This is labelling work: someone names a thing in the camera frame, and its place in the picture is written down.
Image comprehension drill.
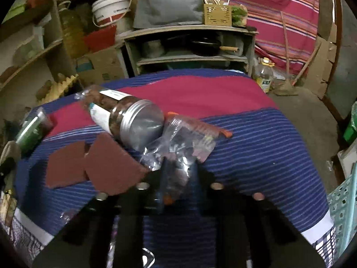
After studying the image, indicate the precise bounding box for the dark red scouring pad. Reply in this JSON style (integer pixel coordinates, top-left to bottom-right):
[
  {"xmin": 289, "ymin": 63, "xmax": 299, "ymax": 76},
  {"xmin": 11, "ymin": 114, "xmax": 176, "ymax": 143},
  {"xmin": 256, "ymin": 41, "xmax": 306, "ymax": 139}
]
[
  {"xmin": 84, "ymin": 132, "xmax": 150, "ymax": 196},
  {"xmin": 45, "ymin": 140, "xmax": 87, "ymax": 189}
]

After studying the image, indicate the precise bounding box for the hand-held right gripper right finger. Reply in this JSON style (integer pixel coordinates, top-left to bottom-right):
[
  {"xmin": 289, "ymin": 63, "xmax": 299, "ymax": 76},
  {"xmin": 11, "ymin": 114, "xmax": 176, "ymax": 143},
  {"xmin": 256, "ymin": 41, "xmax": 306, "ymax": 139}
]
[{"xmin": 192, "ymin": 161, "xmax": 327, "ymax": 268}]

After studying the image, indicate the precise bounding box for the cardboard chopstick holder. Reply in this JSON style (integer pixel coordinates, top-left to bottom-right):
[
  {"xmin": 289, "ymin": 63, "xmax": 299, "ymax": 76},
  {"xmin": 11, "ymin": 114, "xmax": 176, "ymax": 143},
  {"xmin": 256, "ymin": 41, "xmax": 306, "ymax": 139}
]
[{"xmin": 202, "ymin": 0, "xmax": 233, "ymax": 27}]

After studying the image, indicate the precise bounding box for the yellow egg tray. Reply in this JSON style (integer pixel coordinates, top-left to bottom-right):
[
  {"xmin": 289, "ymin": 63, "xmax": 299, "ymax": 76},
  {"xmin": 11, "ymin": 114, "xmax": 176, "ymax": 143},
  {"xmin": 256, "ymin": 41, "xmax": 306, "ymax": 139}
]
[{"xmin": 41, "ymin": 73, "xmax": 81, "ymax": 101}]

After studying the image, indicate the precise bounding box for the clear oil bottle yellow cap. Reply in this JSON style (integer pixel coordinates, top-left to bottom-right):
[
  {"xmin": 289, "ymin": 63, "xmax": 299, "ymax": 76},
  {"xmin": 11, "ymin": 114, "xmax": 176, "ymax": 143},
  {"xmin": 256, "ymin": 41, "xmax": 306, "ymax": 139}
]
[{"xmin": 255, "ymin": 57, "xmax": 276, "ymax": 93}]

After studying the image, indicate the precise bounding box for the plaid striped blanket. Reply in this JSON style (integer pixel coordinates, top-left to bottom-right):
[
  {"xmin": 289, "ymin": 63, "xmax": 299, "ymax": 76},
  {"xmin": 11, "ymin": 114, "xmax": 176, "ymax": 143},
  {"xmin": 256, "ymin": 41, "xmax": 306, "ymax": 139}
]
[{"xmin": 0, "ymin": 68, "xmax": 338, "ymax": 268}]

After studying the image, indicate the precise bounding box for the white plastic bucket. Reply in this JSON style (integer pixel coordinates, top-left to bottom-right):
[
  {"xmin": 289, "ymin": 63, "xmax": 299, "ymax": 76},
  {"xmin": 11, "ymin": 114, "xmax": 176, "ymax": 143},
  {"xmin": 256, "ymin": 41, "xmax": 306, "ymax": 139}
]
[{"xmin": 91, "ymin": 0, "xmax": 132, "ymax": 29}]

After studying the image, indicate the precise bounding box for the cardboard box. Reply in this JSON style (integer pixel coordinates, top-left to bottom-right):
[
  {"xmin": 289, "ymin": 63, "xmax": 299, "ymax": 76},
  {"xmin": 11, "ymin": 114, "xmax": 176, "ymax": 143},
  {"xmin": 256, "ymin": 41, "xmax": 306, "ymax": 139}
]
[{"xmin": 76, "ymin": 47, "xmax": 127, "ymax": 86}]

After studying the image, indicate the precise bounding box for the green plastic bag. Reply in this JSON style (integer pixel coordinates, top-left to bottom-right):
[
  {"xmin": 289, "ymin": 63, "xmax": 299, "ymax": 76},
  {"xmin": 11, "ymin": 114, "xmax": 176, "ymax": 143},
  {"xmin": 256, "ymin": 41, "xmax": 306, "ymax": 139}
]
[{"xmin": 342, "ymin": 114, "xmax": 357, "ymax": 143}]

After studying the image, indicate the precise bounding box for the grey cloth bag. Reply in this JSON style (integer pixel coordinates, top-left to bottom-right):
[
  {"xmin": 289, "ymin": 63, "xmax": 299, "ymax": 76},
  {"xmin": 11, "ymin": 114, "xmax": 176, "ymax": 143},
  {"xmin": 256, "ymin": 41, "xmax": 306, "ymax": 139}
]
[{"xmin": 133, "ymin": 0, "xmax": 206, "ymax": 30}]

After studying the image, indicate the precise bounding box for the light blue plastic basket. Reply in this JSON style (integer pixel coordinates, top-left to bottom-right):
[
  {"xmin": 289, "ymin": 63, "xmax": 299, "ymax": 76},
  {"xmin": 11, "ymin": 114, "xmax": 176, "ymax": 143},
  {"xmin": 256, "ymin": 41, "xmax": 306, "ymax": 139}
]
[{"xmin": 326, "ymin": 162, "xmax": 357, "ymax": 261}]

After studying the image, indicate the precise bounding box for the wooden wall shelf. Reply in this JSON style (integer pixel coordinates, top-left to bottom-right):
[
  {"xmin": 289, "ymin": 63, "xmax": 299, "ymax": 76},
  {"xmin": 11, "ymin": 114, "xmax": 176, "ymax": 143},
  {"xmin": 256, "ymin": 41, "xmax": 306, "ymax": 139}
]
[{"xmin": 0, "ymin": 0, "xmax": 80, "ymax": 98}]

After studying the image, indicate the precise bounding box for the yellow oil jug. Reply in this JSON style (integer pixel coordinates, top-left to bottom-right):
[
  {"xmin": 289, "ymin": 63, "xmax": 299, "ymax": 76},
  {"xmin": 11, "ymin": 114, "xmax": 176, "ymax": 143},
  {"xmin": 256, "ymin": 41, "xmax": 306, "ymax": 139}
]
[{"xmin": 58, "ymin": 1, "xmax": 87, "ymax": 60}]

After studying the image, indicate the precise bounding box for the black pan with wooden handle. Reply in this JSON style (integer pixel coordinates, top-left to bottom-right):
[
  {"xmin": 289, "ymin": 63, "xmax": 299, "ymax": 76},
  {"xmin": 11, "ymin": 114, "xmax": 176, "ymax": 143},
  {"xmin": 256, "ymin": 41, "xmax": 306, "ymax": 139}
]
[{"xmin": 192, "ymin": 37, "xmax": 240, "ymax": 57}]

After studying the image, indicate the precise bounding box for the green filled clear jar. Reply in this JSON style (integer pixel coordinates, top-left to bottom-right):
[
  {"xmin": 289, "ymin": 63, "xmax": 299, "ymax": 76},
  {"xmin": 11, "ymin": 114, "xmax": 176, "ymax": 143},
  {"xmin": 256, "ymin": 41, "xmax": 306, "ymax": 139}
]
[{"xmin": 15, "ymin": 108, "xmax": 54, "ymax": 153}]

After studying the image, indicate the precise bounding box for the green leafy vegetable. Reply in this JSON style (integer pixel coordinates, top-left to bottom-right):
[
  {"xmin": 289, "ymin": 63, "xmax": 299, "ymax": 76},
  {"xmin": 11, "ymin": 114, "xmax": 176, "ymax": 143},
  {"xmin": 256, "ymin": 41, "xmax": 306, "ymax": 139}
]
[{"xmin": 231, "ymin": 5, "xmax": 248, "ymax": 27}]

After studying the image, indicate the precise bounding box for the clear jar with metal lid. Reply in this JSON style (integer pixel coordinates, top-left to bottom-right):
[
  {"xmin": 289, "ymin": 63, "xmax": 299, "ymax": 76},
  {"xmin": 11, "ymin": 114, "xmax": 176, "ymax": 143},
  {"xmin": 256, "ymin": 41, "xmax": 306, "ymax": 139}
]
[{"xmin": 80, "ymin": 87, "xmax": 165, "ymax": 152}]

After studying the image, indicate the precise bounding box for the wooden handled broom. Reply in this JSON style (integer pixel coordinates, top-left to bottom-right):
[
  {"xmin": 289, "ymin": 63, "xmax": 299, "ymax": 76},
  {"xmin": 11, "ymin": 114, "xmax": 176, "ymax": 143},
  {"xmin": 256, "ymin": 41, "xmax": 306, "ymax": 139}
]
[{"xmin": 274, "ymin": 10, "xmax": 322, "ymax": 96}]

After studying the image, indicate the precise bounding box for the red striped hanging cloth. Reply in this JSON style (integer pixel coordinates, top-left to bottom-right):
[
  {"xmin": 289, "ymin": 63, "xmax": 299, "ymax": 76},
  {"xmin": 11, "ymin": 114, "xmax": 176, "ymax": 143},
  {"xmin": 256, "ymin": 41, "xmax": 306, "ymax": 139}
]
[{"xmin": 124, "ymin": 0, "xmax": 322, "ymax": 75}]

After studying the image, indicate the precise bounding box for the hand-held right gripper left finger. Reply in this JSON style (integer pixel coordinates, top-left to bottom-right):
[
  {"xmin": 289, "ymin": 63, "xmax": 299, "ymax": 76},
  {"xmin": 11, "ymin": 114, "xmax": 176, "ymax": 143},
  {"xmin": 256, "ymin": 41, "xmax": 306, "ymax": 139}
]
[{"xmin": 32, "ymin": 159, "xmax": 168, "ymax": 268}]

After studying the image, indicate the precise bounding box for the red plastic basin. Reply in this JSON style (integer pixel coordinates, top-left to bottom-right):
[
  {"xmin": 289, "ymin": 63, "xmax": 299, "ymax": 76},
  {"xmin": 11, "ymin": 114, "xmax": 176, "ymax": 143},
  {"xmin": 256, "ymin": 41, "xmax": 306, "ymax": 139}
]
[{"xmin": 83, "ymin": 25, "xmax": 118, "ymax": 53}]

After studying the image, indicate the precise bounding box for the low grey cabinet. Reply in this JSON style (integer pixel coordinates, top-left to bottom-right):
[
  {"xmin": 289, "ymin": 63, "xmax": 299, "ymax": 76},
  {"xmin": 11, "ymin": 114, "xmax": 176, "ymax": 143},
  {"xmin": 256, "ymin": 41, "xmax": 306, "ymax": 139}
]
[{"xmin": 119, "ymin": 25, "xmax": 259, "ymax": 78}]

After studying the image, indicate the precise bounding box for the clear plastic zip bag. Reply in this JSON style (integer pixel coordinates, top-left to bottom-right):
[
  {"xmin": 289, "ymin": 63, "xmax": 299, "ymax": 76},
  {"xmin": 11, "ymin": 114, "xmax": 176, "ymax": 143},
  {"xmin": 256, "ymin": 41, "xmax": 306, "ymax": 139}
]
[{"xmin": 139, "ymin": 112, "xmax": 232, "ymax": 205}]

